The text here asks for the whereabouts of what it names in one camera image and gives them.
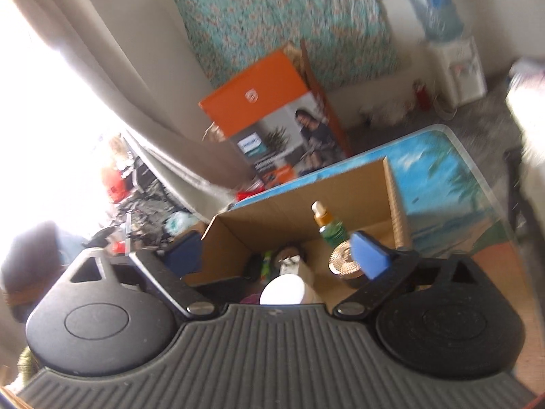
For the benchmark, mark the small white pump bottle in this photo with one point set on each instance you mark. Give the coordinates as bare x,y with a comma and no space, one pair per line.
299,271

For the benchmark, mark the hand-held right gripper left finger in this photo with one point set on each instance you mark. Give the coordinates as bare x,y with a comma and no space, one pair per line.
183,256

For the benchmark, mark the orange appliance box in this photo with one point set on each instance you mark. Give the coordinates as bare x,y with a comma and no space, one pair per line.
251,93

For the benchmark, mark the clear plastic bag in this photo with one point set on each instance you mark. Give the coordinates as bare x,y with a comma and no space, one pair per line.
214,133

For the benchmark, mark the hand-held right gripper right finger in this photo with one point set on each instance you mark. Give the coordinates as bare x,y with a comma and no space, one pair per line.
368,256

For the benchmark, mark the pink plastic bowl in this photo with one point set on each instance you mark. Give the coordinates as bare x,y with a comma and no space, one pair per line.
250,299

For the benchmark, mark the beige curtain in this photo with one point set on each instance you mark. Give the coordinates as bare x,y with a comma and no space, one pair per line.
162,136

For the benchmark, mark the brown cardboard box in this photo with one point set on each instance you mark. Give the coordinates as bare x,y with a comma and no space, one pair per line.
276,226

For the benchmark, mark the white plastic bag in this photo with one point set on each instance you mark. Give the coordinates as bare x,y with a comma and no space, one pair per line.
530,136

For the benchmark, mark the black metal frame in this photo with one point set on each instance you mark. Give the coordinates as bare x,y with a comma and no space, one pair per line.
515,187

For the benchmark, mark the white supplement bottle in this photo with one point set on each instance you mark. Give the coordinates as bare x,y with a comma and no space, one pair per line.
283,290

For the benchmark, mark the blue water jug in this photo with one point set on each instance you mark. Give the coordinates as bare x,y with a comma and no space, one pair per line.
434,8

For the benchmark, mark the red packet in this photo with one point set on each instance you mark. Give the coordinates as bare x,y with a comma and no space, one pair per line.
252,191

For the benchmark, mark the white crumpled cloth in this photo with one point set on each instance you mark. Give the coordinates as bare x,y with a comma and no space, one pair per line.
383,113

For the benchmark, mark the gold lid cosmetic jar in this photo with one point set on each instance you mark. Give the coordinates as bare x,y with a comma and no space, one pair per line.
344,265

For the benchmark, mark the green dropper bottle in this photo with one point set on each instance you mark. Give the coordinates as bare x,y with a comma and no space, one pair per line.
336,233

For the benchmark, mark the teal floral cloth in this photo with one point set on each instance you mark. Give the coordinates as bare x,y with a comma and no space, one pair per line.
289,21

